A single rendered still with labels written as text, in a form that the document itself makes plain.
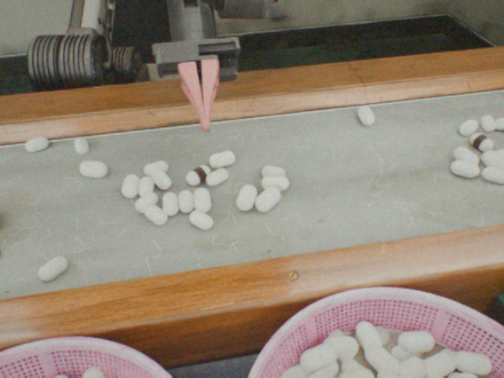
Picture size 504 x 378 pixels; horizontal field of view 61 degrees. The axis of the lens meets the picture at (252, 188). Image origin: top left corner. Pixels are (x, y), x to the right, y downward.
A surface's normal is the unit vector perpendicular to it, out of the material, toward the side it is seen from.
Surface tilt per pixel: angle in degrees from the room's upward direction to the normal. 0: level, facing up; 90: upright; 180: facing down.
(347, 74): 0
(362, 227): 0
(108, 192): 0
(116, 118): 45
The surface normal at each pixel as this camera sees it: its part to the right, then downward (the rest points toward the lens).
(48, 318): -0.02, -0.75
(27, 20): 0.18, 0.65
